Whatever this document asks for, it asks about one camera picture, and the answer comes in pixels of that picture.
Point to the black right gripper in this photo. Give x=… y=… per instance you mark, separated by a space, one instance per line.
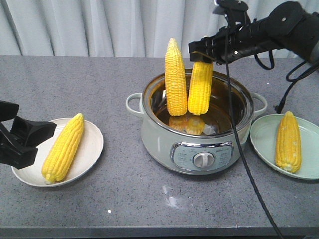
x=226 y=45

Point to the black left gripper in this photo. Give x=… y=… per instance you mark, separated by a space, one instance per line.
x=18 y=148

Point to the bright yellow corn cob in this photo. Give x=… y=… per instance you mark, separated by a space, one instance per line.
x=200 y=88

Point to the pale-tipped yellow corn cob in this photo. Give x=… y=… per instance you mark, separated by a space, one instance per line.
x=62 y=153

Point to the dark yellow corn cob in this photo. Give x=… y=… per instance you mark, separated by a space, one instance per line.
x=175 y=81

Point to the white round plate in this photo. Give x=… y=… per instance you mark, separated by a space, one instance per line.
x=88 y=152

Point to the golden corn cob white specks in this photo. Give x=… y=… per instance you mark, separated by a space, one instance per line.
x=288 y=154

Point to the pale green plate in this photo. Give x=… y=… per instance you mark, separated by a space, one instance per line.
x=263 y=134

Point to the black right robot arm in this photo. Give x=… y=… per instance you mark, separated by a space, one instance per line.
x=288 y=26

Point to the pale green electric cooking pot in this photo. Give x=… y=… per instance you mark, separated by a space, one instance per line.
x=198 y=145

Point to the grey pleated curtain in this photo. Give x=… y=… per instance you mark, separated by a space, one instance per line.
x=103 y=28

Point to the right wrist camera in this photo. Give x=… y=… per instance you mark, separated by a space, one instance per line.
x=235 y=11

